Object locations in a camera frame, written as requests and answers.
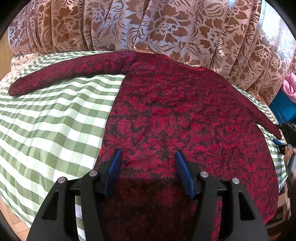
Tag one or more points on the brown floral curtain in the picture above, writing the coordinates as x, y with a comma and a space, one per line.
247, 42

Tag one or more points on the person's right hand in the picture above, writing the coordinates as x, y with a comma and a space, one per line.
290, 161

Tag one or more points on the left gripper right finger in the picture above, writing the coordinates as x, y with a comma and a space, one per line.
224, 208

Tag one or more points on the blue fabric item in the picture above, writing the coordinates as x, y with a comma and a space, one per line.
283, 108

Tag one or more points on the green checkered bed sheet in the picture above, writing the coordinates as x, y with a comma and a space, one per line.
50, 133

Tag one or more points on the pink cloth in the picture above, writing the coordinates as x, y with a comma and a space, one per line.
289, 86

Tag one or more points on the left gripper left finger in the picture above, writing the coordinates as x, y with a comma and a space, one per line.
57, 216

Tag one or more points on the red floral knit garment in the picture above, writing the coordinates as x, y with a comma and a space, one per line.
164, 106

